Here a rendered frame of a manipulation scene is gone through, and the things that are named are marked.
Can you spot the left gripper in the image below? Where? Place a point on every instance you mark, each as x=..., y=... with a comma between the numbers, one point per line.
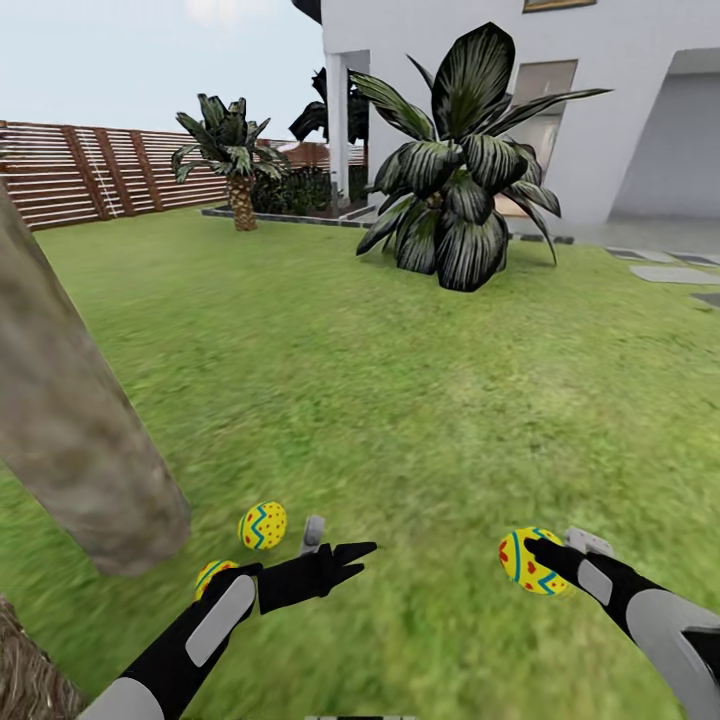
x=315, y=574

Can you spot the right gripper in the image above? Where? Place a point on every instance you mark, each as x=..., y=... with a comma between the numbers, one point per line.
x=551, y=555

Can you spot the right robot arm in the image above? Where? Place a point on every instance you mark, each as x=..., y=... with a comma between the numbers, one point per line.
x=680, y=639

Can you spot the easter egg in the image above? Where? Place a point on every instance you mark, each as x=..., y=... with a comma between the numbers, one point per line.
x=208, y=571
x=520, y=563
x=263, y=526

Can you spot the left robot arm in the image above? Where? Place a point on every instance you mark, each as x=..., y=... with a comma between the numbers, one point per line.
x=162, y=681

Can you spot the wicker basket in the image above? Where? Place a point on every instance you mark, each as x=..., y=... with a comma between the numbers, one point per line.
x=32, y=686

